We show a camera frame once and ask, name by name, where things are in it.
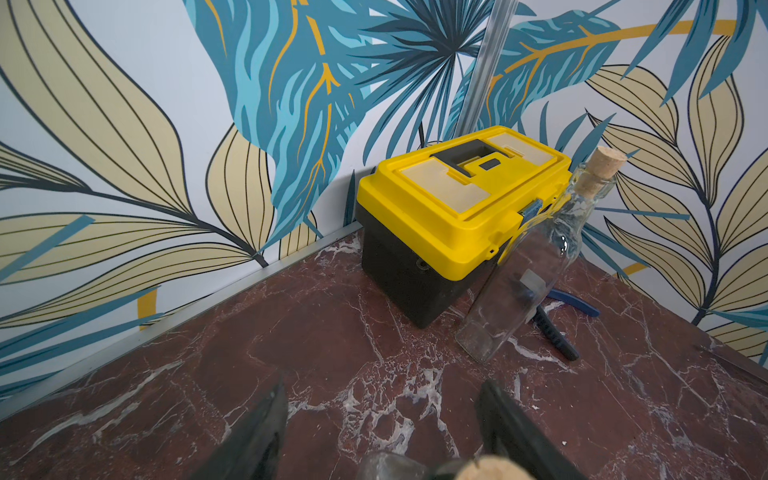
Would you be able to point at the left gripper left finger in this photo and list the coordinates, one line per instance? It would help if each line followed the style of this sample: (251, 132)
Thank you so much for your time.
(252, 450)

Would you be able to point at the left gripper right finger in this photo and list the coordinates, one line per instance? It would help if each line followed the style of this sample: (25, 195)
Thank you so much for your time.
(508, 432)

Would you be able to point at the glass bottle with cork stopper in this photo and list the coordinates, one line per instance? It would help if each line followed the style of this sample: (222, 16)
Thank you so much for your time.
(390, 466)

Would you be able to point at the slim glass bottle with cork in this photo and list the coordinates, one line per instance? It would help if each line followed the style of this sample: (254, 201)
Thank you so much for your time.
(532, 264)

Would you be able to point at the yellow and black toolbox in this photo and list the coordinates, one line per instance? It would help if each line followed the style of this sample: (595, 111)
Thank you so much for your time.
(438, 219)

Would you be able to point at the blue handled pliers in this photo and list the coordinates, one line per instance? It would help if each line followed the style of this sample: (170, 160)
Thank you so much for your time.
(552, 327)

